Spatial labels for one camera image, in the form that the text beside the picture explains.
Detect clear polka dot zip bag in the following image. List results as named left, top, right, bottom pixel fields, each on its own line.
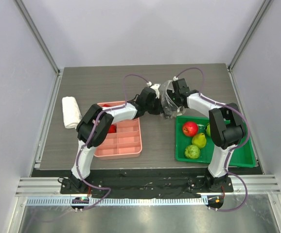
left=159, top=80, right=186, bottom=118

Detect red fake apple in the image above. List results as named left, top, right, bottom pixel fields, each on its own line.
left=182, top=121, right=199, bottom=137

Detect yellow-green fake fruit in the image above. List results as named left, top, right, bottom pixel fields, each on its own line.
left=205, top=123, right=211, bottom=137

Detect yellow-green fake pear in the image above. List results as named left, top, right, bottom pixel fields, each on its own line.
left=192, top=133, right=207, bottom=149

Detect green fake apple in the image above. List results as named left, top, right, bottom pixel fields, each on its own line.
left=184, top=145, right=201, bottom=159

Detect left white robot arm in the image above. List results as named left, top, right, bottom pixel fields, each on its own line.
left=69, top=84, right=163, bottom=194

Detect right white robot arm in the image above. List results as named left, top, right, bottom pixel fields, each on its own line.
left=172, top=77, right=248, bottom=192

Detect pink divided organizer tray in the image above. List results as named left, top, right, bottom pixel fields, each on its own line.
left=94, top=101, right=142, bottom=160

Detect red fabric item bottom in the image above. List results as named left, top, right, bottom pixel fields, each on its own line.
left=108, top=124, right=117, bottom=133

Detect white crumpled cloth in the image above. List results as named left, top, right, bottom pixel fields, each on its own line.
left=62, top=97, right=82, bottom=129

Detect green plastic tray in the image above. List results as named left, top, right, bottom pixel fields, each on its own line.
left=175, top=116, right=256, bottom=168

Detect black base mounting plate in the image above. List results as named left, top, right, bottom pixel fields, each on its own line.
left=32, top=167, right=234, bottom=199

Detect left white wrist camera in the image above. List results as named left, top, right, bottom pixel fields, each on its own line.
left=147, top=82, right=160, bottom=99

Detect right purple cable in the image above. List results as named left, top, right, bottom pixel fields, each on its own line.
left=174, top=67, right=250, bottom=212

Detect purple cable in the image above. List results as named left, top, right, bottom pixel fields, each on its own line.
left=174, top=67, right=250, bottom=212
left=74, top=74, right=153, bottom=211

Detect right aluminium frame post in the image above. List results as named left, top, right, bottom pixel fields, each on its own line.
left=227, top=0, right=275, bottom=71

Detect aluminium frame post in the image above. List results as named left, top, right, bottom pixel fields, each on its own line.
left=227, top=0, right=275, bottom=71
left=13, top=0, right=61, bottom=75

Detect white slotted cable duct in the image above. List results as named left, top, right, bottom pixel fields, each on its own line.
left=26, top=196, right=208, bottom=206

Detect left aluminium frame post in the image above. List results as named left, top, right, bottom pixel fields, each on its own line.
left=13, top=0, right=61, bottom=75

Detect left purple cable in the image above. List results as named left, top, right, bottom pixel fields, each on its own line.
left=74, top=74, right=153, bottom=211

